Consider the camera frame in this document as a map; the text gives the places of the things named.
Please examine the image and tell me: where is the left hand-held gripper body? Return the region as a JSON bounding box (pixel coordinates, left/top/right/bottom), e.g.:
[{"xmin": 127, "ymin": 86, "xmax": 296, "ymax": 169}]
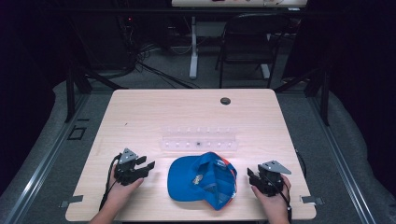
[{"xmin": 113, "ymin": 147, "xmax": 145, "ymax": 187}]

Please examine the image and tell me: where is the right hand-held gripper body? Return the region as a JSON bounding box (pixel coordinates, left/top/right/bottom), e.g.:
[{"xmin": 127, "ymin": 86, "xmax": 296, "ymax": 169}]
[{"xmin": 257, "ymin": 160, "xmax": 292, "ymax": 198}]

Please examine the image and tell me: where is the blue baseball cap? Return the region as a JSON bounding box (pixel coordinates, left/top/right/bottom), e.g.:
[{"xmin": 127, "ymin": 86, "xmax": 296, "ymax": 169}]
[{"xmin": 166, "ymin": 151, "xmax": 238, "ymax": 212}]

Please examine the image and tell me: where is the person's right hand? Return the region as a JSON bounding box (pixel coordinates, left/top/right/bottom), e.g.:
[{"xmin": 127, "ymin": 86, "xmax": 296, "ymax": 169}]
[{"xmin": 250, "ymin": 174, "xmax": 292, "ymax": 217}]

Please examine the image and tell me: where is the person's left hand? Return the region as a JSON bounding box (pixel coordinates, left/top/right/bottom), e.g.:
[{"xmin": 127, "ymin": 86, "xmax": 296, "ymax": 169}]
[{"xmin": 105, "ymin": 163, "xmax": 145, "ymax": 207}]

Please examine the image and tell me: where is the clear plastic peg rack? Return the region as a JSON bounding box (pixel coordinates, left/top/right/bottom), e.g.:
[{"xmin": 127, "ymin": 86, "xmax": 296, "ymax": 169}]
[{"xmin": 161, "ymin": 125, "xmax": 239, "ymax": 153}]

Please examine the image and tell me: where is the black metal stand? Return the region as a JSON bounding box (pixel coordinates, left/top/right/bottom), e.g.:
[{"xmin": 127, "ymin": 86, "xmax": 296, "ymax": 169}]
[
  {"xmin": 273, "ymin": 66, "xmax": 332, "ymax": 127},
  {"xmin": 64, "ymin": 60, "xmax": 129, "ymax": 124}
]

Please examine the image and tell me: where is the white desk leg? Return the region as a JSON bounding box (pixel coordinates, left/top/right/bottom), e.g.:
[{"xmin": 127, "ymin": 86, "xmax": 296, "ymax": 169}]
[{"xmin": 189, "ymin": 15, "xmax": 201, "ymax": 80}]

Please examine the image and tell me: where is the black folding chair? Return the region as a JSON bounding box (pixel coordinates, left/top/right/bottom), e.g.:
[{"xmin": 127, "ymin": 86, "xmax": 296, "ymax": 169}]
[{"xmin": 214, "ymin": 12, "xmax": 295, "ymax": 90}]

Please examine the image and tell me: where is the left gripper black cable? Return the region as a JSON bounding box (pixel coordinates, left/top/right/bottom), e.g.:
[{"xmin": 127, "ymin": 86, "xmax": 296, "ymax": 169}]
[{"xmin": 98, "ymin": 153, "xmax": 123, "ymax": 213}]

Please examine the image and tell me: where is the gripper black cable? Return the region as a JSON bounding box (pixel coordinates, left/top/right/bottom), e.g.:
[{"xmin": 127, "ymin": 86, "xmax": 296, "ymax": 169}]
[
  {"xmin": 98, "ymin": 153, "xmax": 123, "ymax": 213},
  {"xmin": 270, "ymin": 176, "xmax": 294, "ymax": 224}
]

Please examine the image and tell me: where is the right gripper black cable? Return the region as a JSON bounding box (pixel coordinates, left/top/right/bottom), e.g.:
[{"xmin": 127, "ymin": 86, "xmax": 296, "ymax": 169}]
[{"xmin": 270, "ymin": 176, "xmax": 294, "ymax": 224}]

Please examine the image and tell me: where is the black cable at table edge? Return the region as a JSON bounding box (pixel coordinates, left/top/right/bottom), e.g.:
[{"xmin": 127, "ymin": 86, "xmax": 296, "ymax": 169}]
[{"xmin": 293, "ymin": 148, "xmax": 308, "ymax": 181}]

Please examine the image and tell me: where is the grey metal table bracket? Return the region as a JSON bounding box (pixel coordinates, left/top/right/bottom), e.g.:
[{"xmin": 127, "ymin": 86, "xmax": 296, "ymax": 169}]
[
  {"xmin": 300, "ymin": 194, "xmax": 325, "ymax": 206},
  {"xmin": 59, "ymin": 194, "xmax": 85, "ymax": 209}
]

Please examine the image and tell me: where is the aluminium floor rail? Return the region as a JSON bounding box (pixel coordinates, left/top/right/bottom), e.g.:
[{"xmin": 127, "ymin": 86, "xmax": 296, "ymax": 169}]
[
  {"xmin": 306, "ymin": 92, "xmax": 378, "ymax": 224},
  {"xmin": 2, "ymin": 92, "xmax": 92, "ymax": 224}
]

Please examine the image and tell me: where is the bundle of floor cables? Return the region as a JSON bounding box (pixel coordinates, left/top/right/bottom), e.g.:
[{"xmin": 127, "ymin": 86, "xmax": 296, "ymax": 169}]
[{"xmin": 116, "ymin": 15, "xmax": 204, "ymax": 91}]

